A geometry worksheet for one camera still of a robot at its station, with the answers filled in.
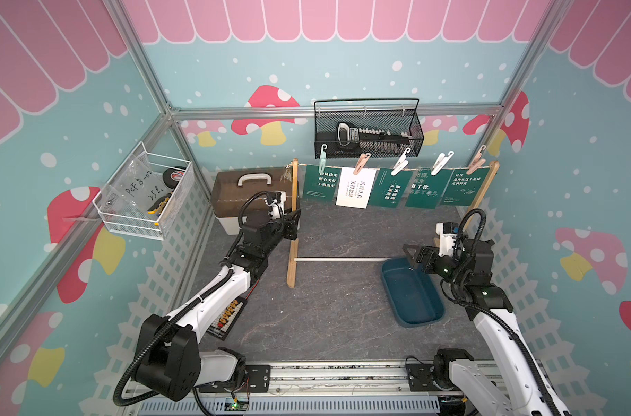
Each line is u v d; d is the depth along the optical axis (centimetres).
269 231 68
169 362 41
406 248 74
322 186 73
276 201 65
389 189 73
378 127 93
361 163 66
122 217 63
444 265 65
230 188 95
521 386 41
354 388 74
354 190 73
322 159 66
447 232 66
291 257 96
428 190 72
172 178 80
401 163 67
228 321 84
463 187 72
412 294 89
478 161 65
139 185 68
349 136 89
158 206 67
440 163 66
